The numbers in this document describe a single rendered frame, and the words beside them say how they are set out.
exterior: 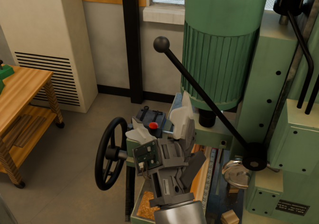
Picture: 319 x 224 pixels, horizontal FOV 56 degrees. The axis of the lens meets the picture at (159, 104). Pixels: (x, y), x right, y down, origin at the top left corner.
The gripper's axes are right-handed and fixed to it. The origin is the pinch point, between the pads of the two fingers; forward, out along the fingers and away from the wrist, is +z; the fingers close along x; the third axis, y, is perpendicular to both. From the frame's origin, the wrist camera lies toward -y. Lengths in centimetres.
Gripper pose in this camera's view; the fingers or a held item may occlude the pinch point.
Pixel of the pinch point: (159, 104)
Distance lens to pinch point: 62.7
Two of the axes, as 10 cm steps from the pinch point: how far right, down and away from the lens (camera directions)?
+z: -2.2, -9.2, 3.1
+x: -7.2, 3.7, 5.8
